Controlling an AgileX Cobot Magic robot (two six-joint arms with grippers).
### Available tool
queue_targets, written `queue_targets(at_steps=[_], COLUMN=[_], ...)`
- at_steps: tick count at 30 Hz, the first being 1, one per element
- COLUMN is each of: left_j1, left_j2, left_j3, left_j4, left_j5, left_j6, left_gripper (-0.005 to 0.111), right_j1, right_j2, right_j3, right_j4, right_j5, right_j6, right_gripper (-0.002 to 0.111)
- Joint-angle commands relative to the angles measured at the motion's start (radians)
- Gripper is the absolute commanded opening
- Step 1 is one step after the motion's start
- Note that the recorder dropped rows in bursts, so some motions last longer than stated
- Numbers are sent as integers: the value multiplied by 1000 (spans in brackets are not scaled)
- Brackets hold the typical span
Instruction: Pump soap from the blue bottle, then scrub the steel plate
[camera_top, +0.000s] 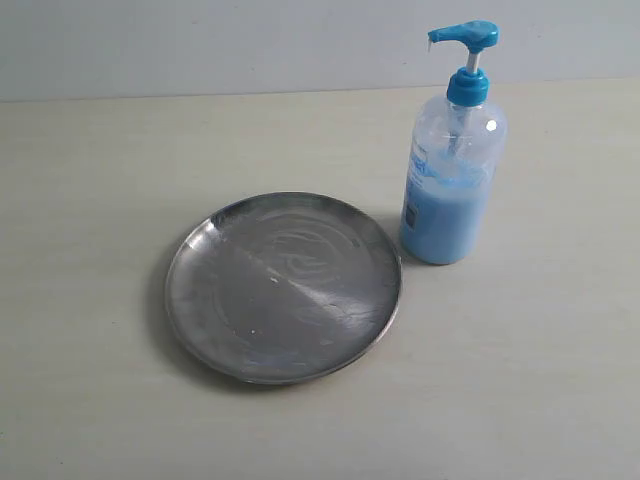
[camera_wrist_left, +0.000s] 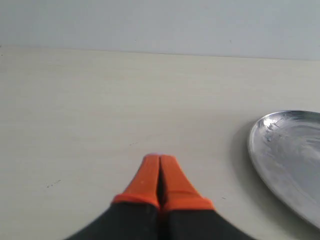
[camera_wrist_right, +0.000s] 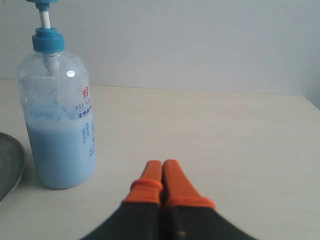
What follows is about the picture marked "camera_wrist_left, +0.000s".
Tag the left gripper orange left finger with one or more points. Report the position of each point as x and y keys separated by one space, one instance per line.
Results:
x=133 y=214

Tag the round steel plate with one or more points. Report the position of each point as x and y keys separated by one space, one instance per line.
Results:
x=284 y=148

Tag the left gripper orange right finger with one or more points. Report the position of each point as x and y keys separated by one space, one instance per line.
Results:
x=187 y=214

